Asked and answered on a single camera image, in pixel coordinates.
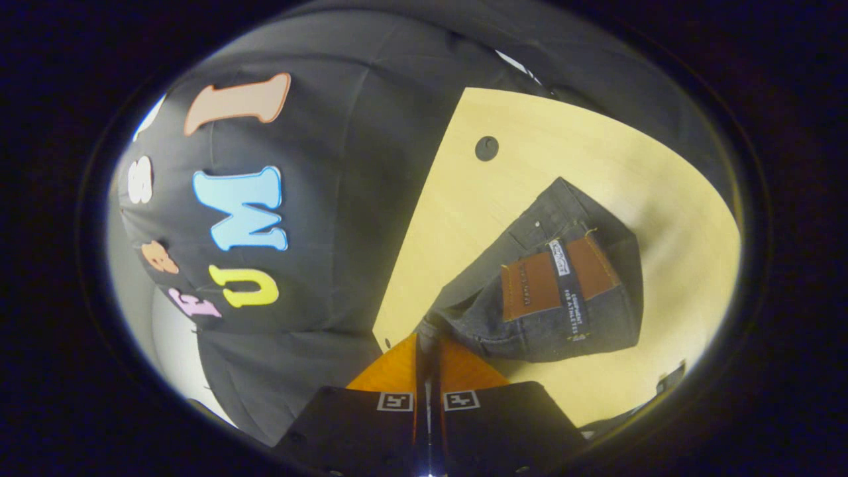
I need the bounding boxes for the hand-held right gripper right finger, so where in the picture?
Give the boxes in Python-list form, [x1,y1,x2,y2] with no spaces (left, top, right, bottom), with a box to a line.
[427,335,590,477]

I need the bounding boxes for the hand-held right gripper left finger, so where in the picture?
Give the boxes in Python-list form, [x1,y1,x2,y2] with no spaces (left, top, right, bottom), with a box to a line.
[272,333,425,477]

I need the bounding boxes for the black backdrop cloth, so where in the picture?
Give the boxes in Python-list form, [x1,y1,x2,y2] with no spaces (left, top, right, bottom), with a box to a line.
[109,5,737,446]

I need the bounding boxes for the dark grey jeans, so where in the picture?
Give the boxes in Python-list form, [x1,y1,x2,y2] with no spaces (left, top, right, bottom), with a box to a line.
[416,176,645,364]

